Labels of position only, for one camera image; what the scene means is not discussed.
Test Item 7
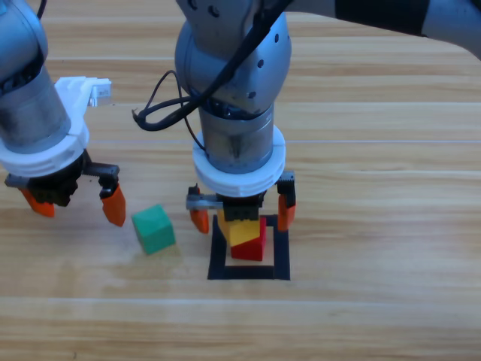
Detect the green wooden block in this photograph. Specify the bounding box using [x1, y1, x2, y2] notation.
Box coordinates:
[131, 205, 177, 256]

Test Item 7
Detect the black tape square outline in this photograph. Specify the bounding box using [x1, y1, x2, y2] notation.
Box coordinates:
[207, 214, 292, 282]

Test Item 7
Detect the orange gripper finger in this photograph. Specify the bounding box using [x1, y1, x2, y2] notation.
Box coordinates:
[18, 186, 56, 218]
[98, 174, 127, 228]
[276, 169, 298, 232]
[189, 208, 210, 235]

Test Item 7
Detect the red wooden block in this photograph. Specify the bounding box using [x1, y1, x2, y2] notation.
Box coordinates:
[229, 217, 268, 262]

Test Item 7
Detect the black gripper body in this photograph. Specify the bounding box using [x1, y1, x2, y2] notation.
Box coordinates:
[4, 149, 121, 208]
[186, 183, 266, 227]

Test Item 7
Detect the thin dark arm wire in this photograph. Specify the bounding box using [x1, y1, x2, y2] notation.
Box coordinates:
[144, 69, 207, 155]

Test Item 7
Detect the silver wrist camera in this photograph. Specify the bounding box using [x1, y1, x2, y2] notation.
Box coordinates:
[89, 84, 113, 108]

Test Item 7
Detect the yellow wooden block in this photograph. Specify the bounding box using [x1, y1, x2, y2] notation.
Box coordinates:
[216, 210, 262, 247]

